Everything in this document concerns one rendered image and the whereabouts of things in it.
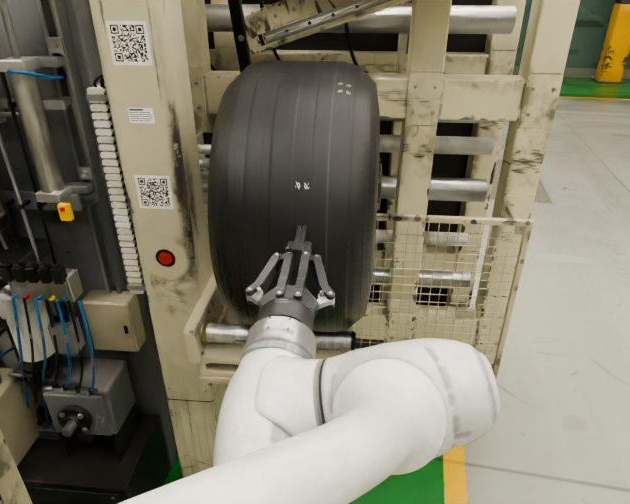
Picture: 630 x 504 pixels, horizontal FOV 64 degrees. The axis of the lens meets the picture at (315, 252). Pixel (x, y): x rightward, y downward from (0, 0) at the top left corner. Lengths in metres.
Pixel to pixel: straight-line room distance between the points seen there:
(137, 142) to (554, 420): 1.96
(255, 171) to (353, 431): 0.56
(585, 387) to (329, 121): 2.01
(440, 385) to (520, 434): 1.83
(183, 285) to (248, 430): 0.72
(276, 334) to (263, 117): 0.42
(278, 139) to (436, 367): 0.51
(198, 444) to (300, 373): 1.05
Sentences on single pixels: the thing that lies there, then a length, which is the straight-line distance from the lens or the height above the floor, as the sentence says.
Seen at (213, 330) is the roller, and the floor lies 0.92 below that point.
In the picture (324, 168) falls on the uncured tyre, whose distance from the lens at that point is 0.84.
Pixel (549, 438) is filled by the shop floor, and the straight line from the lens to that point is 2.33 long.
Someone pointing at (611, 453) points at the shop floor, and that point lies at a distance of 2.38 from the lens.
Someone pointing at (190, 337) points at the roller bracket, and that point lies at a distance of 1.13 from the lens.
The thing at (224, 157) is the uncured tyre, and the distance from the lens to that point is 0.88.
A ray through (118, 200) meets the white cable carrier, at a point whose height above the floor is 1.19.
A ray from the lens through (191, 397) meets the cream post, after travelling 1.43.
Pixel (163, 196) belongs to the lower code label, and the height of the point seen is 1.21.
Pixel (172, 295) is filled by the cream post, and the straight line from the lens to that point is 1.23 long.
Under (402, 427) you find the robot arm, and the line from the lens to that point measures 0.41.
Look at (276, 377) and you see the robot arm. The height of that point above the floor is 1.25.
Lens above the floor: 1.62
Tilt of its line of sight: 29 degrees down
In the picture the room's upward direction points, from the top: straight up
